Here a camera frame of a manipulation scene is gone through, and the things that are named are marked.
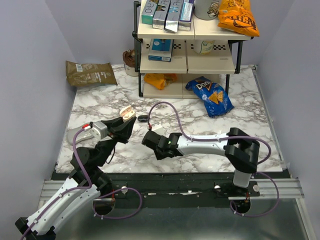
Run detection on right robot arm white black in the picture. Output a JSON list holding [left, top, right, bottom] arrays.
[[141, 127, 260, 196]]

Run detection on silver toothpaste box left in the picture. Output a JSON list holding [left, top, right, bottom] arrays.
[[152, 0, 171, 30]]

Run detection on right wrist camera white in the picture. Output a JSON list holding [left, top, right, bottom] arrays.
[[151, 123, 165, 136]]

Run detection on aluminium frame rail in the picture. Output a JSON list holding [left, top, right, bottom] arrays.
[[228, 177, 305, 201]]

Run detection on beige earbud charging case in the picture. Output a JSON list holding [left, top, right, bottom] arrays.
[[119, 105, 136, 122]]

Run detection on white green cup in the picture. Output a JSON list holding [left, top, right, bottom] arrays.
[[193, 40, 215, 55]]

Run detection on small orange snack bag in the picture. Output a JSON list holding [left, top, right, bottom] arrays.
[[143, 73, 178, 90]]

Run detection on white cup brown contents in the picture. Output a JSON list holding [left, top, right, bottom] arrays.
[[122, 49, 139, 77]]

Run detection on white mug with cartoon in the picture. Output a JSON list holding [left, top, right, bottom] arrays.
[[194, 0, 221, 21]]

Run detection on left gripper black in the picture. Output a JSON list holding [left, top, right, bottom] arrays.
[[95, 113, 137, 168]]

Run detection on black earbud charging case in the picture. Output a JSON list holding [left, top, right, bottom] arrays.
[[137, 115, 149, 123]]

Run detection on teal toothpaste box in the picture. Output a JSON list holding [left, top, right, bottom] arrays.
[[141, 0, 159, 25]]

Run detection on blue box middle shelf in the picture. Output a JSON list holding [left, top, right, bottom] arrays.
[[148, 38, 174, 62]]

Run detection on purple cable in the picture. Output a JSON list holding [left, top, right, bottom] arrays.
[[19, 123, 143, 240], [147, 101, 280, 218]]

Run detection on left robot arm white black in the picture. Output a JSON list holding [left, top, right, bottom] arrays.
[[15, 116, 137, 240]]

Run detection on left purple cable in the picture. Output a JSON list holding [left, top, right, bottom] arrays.
[[19, 123, 143, 240]]

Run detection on brown coffee bag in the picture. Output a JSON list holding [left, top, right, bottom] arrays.
[[65, 61, 118, 87]]

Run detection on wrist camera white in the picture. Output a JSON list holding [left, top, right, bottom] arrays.
[[151, 123, 165, 136], [91, 121, 108, 141]]

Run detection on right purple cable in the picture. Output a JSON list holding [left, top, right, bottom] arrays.
[[147, 101, 280, 218]]

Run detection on beige shelf rack black frame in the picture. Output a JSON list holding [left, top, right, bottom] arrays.
[[132, 0, 250, 98]]

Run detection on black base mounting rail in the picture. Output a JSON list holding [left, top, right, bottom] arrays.
[[94, 173, 260, 213]]

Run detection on orange chip bag top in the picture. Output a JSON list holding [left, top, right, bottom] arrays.
[[217, 0, 260, 37]]

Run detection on blue Doritos chip bag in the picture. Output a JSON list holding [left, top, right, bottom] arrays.
[[185, 76, 234, 118]]

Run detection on blue white toothpaste box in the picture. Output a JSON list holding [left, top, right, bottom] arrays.
[[178, 0, 194, 31]]

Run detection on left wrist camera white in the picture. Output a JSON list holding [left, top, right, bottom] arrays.
[[91, 121, 108, 141]]

